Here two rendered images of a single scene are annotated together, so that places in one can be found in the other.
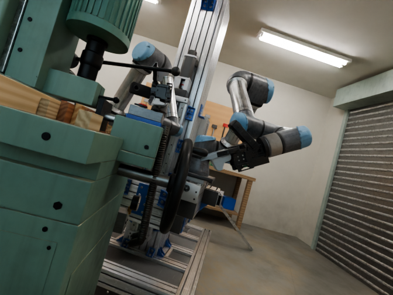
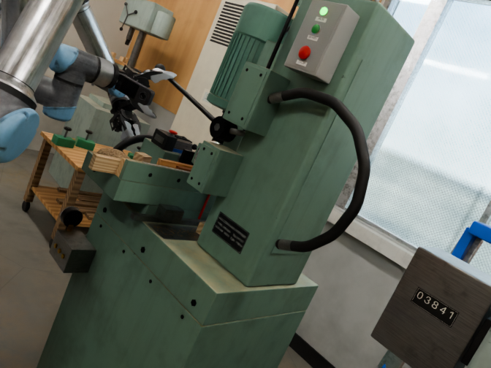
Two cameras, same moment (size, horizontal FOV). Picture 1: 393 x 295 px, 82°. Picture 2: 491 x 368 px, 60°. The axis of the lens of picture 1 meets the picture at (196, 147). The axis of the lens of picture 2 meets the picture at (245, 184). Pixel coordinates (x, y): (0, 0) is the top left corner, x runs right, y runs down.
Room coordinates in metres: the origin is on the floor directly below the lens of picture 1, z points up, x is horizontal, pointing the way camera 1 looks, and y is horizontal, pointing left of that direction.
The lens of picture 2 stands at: (1.49, 1.41, 1.22)
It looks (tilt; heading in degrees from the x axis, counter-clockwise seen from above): 10 degrees down; 226
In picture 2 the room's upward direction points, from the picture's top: 24 degrees clockwise
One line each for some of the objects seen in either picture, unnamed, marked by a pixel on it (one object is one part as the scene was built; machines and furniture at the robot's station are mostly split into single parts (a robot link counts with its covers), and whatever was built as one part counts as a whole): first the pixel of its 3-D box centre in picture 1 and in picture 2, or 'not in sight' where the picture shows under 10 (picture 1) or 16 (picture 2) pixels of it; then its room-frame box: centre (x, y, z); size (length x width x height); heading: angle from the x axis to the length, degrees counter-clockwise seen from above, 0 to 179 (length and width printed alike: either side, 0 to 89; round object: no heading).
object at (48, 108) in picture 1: (88, 122); (175, 177); (0.77, 0.38, 0.92); 0.54 x 0.02 x 0.04; 6
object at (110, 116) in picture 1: (112, 118); (185, 161); (0.69, 0.27, 0.95); 0.09 x 0.07 x 0.09; 6
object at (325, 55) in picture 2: not in sight; (321, 41); (0.77, 0.70, 1.40); 0.10 x 0.06 x 0.16; 96
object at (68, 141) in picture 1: (107, 144); (174, 182); (0.69, 0.26, 0.87); 0.61 x 0.30 x 0.06; 6
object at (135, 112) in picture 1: (146, 115); (172, 140); (0.70, 0.18, 0.99); 0.13 x 0.11 x 0.06; 6
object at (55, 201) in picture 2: not in sight; (96, 187); (0.30, -1.07, 0.32); 0.66 x 0.57 x 0.64; 6
